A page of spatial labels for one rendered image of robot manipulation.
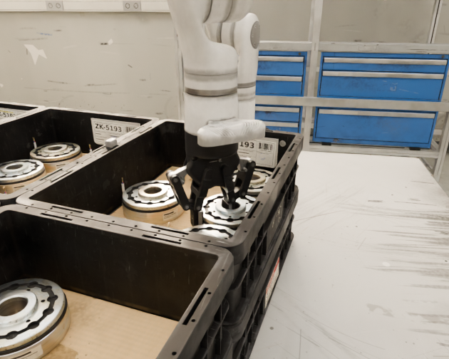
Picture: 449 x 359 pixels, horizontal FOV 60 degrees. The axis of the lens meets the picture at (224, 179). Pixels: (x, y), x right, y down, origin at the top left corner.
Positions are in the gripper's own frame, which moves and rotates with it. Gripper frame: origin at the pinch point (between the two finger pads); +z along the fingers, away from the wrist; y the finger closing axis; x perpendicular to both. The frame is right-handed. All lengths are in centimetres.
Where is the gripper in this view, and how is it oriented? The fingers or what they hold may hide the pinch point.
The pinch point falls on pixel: (212, 216)
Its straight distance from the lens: 60.1
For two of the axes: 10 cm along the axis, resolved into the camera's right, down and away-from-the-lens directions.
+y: -8.9, 1.9, -4.1
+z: 0.0, 9.1, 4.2
